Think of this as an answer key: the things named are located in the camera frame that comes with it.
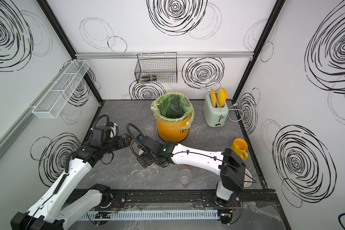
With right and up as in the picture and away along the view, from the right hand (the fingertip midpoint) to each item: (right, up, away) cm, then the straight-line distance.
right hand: (146, 154), depth 75 cm
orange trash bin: (+15, +10, +11) cm, 21 cm away
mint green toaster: (+43, +19, +20) cm, 51 cm away
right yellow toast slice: (+47, +33, +21) cm, 61 cm away
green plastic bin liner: (+15, +24, +21) cm, 35 cm away
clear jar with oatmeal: (+21, -14, +6) cm, 26 cm away
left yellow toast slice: (+41, +33, +18) cm, 55 cm away
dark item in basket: (0, +44, +14) cm, 46 cm away
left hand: (-12, +7, +3) cm, 15 cm away
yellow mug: (+55, +2, +12) cm, 56 cm away
